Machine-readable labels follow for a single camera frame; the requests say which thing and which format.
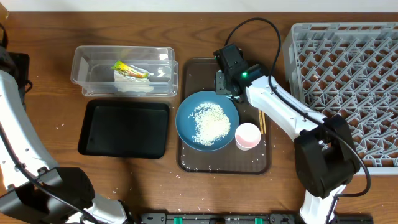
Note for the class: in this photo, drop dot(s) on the pink cup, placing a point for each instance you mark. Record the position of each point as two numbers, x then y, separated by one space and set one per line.
247 136

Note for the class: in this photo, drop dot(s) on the green yellow snack wrapper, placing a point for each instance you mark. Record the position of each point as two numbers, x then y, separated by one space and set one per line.
128 71

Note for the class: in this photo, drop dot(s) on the white tissue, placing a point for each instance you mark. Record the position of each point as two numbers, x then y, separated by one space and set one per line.
125 84

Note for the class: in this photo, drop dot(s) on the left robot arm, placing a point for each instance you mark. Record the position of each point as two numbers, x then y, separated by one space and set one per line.
39 190

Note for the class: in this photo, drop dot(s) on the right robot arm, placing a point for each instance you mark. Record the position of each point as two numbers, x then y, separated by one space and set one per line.
325 160

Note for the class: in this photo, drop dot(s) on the grey dishwasher rack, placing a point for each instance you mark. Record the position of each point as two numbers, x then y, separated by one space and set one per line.
350 69

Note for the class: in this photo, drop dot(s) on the dark brown serving tray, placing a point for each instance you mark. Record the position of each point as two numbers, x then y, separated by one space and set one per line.
199 75

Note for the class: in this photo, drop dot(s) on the left wooden chopstick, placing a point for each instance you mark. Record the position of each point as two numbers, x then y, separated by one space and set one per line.
261 122

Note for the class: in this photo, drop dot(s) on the wooden chopstick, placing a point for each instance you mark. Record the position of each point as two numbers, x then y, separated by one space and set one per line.
261 122
264 122

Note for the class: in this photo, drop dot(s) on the pile of white rice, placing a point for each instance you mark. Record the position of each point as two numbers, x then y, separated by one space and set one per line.
211 123

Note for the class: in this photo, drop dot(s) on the right wooden chopstick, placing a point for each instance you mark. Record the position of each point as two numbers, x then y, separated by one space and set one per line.
264 122

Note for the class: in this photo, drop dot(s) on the large dark blue plate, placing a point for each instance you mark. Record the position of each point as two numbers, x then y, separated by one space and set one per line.
186 126

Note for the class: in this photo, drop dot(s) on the black plastic tray bin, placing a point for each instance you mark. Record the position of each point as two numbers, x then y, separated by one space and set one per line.
124 129

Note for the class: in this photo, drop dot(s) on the clear plastic bin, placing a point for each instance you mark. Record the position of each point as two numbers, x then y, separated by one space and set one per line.
91 69

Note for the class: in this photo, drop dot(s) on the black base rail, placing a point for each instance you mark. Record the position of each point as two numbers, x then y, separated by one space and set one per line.
270 218

